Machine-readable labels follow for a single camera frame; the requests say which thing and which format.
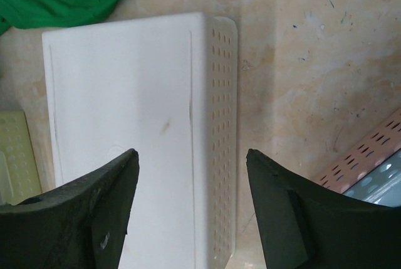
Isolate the pink perforated tray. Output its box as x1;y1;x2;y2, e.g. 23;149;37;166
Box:
313;110;400;194

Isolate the pale yellow-green perforated basket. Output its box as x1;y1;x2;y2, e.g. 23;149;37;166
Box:
1;110;42;205

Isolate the blue grey perforated tray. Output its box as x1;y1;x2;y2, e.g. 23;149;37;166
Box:
343;150;401;207

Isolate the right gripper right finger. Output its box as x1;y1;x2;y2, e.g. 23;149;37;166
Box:
246;149;400;268

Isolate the white perforated tray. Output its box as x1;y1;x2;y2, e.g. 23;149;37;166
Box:
42;12;238;268

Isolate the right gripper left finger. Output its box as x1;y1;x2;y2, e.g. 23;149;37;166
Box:
1;149;140;268

